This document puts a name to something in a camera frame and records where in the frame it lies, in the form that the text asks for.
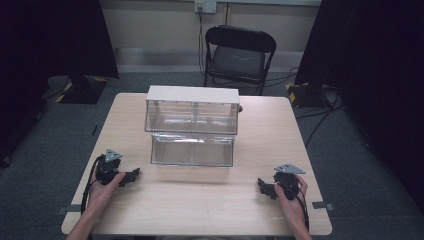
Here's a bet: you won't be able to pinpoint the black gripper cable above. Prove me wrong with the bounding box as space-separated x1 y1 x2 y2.
80 154 105 215
295 186 311 232

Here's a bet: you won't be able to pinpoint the clear plastic drawer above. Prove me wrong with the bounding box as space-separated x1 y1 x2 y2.
150 132 236 168

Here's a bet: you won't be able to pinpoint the clear drawer cabinet white top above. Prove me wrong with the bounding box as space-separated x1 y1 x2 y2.
144 84 241 136

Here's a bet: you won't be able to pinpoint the black floor cables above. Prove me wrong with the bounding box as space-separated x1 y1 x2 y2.
265 66 345 148

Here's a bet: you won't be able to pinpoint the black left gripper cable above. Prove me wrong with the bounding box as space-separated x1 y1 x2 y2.
80 154 105 215

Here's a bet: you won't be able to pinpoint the grey tape strip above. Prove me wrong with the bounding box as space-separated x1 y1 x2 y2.
55 203 82 216
311 200 336 212

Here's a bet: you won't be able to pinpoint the grey wall trunking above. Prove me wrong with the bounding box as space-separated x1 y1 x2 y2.
113 47 305 74

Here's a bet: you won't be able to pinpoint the black wall socket cable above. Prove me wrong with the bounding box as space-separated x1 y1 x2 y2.
197 5 207 77

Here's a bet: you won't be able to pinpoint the person's right hand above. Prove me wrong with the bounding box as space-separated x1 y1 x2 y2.
273 173 310 232

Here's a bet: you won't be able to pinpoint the black stand base yellow tape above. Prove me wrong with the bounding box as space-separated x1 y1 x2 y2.
284 81 331 110
55 75 110 105

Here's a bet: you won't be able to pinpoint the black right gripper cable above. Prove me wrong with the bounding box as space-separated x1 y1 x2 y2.
295 186 311 232

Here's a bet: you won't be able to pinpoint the dark curtain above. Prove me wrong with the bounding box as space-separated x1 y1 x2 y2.
294 0 424 214
0 0 120 168

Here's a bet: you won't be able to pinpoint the person's left hand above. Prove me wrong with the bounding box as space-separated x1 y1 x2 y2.
86 170 127 215

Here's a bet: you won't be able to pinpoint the white wall socket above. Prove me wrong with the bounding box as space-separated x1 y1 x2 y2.
194 0 218 15

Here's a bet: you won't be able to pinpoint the black folding chair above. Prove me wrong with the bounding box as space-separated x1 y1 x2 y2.
203 24 278 97

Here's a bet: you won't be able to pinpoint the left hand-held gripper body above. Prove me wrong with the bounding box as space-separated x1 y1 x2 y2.
95 148 124 186

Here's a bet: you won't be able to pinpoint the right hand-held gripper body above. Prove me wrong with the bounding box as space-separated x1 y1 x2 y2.
272 162 307 201

